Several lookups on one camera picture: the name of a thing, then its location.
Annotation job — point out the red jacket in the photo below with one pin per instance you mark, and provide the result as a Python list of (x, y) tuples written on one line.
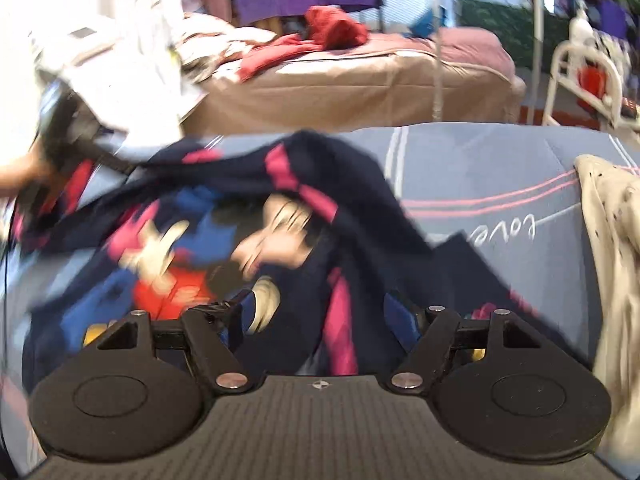
[(335, 27)]

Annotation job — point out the white printed cloth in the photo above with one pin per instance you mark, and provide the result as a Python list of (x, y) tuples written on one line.
[(115, 50)]

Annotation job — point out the navy cartoon print shirt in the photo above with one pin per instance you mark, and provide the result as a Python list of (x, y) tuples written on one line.
[(240, 240)]

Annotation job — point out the tan sofa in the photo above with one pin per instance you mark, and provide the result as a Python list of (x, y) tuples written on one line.
[(350, 90)]

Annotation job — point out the maroon cloth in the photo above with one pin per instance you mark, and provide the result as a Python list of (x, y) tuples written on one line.
[(272, 57)]

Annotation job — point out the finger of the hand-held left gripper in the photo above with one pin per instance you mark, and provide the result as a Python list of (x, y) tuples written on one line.
[(107, 157)]

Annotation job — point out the green panel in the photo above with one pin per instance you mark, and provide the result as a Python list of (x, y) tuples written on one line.
[(505, 25)]

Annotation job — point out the beige spotted cloth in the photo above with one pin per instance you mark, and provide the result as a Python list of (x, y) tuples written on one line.
[(617, 260)]

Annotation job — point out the pink blanket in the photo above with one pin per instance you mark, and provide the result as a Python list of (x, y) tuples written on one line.
[(465, 50)]

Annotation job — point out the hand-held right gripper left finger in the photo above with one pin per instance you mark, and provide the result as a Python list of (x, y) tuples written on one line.
[(220, 317)]

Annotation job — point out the white pole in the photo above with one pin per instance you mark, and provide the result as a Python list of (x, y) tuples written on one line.
[(438, 60)]

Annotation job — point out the teal cloth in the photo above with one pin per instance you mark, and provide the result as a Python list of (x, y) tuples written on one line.
[(425, 24)]

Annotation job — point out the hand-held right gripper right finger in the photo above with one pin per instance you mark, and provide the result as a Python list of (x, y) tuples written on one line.
[(440, 325)]

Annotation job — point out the person's left hand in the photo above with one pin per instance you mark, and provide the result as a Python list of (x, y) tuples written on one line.
[(20, 175)]

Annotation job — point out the blue checked bed sheet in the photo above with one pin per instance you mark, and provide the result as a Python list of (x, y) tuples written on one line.
[(490, 175)]

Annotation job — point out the pile of light clothes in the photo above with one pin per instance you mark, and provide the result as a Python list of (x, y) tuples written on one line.
[(220, 45)]

